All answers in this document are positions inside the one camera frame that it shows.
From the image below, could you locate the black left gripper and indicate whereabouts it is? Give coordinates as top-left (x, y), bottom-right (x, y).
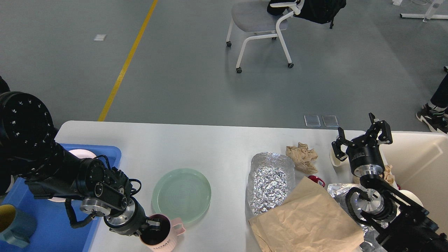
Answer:
top-left (104, 197), bottom-right (163, 236)

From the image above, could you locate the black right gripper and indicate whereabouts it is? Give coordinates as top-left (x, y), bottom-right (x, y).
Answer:
top-left (331, 113), bottom-right (393, 177)

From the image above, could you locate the pink HOME mug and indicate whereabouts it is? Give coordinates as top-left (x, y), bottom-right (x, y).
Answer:
top-left (139, 214), bottom-right (186, 252)

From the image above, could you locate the light green plate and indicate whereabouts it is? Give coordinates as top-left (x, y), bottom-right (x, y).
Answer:
top-left (151, 168), bottom-right (212, 224)

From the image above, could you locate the teal mug yellow inside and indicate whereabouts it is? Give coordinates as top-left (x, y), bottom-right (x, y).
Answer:
top-left (0, 204), bottom-right (37, 248)

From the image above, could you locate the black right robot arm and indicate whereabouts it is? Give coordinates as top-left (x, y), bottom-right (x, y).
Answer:
top-left (331, 113), bottom-right (448, 252)

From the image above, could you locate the foil piece under arm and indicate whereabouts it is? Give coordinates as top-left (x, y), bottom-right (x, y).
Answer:
top-left (327, 183), bottom-right (386, 252)

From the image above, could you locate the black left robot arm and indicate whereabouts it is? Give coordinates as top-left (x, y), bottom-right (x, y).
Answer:
top-left (0, 91), bottom-right (163, 236)

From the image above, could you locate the white paper cup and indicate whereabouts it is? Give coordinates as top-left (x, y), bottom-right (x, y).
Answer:
top-left (329, 148), bottom-right (349, 167)

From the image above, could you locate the crumpled napkin by bin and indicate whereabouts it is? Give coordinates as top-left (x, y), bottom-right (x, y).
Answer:
top-left (383, 164), bottom-right (396, 186)

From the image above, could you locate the beige plastic bin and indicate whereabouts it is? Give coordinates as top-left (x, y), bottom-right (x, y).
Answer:
top-left (380, 131), bottom-right (448, 233)

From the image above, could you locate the crumpled brown napkin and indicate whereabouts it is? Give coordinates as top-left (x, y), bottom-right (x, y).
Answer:
top-left (285, 142), bottom-right (318, 174)

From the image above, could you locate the person black sneakers right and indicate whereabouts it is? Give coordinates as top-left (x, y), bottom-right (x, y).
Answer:
top-left (415, 72), bottom-right (448, 134)

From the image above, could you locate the brown paper bag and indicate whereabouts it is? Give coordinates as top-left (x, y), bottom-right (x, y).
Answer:
top-left (248, 177), bottom-right (364, 252)

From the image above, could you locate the crumpled aluminium foil sheet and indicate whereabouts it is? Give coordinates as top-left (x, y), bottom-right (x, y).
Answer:
top-left (246, 152), bottom-right (296, 216)

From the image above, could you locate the blue plastic tray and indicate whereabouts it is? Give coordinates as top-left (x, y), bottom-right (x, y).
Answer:
top-left (1, 144), bottom-right (121, 252)

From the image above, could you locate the pink plate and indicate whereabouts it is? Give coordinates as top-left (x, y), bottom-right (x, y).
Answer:
top-left (21, 149), bottom-right (95, 202)

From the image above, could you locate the black backpack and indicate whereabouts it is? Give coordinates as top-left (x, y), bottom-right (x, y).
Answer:
top-left (267, 0), bottom-right (346, 29)

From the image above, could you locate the white stand base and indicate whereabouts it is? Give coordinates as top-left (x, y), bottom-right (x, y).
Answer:
top-left (400, 0), bottom-right (448, 22)

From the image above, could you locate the white grey office chair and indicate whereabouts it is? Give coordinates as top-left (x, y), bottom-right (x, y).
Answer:
top-left (226, 0), bottom-right (304, 74)

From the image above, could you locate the person dark clothing left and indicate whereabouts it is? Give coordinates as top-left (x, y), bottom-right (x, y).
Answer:
top-left (0, 76), bottom-right (10, 94)

